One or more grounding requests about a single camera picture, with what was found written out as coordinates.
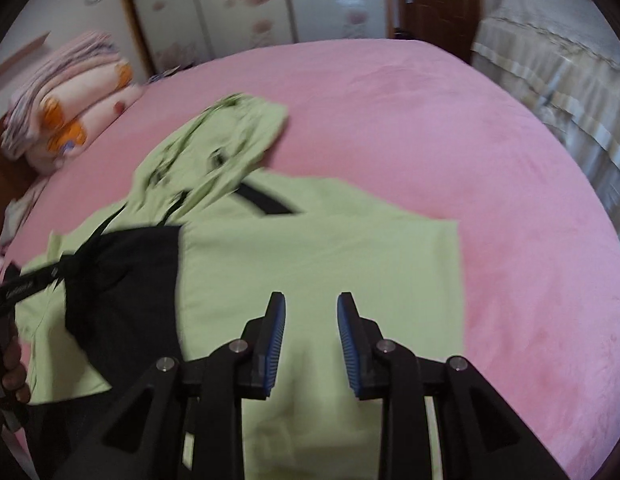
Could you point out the pink bed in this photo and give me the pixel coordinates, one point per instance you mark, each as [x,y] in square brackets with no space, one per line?
[439,135]

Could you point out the stack of folded patterned quilts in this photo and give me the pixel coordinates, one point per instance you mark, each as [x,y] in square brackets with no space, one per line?
[90,90]

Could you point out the person's left hand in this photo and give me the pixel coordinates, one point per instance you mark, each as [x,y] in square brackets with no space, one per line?
[15,375]

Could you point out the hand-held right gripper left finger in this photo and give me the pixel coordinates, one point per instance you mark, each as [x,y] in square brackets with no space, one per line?
[276,340]

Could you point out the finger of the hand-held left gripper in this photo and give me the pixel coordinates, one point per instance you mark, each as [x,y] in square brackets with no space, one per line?
[55,272]

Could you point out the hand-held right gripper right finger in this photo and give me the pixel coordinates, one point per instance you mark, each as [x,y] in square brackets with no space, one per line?
[347,345]

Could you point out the pink wall shelf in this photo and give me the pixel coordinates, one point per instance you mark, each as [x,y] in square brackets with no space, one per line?
[20,57]

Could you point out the white cloth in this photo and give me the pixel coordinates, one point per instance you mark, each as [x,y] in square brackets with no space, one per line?
[15,217]

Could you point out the brown wooden door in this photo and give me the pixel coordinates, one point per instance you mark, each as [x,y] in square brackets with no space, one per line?
[439,5]

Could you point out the floral sliding-door wardrobe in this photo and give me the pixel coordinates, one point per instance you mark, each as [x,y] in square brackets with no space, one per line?
[240,0]

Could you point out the wooden headboard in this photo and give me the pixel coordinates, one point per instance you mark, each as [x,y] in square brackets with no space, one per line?
[10,175]

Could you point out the light green black-lined hooded jacket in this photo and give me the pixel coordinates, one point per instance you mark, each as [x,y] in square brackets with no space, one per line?
[315,240]

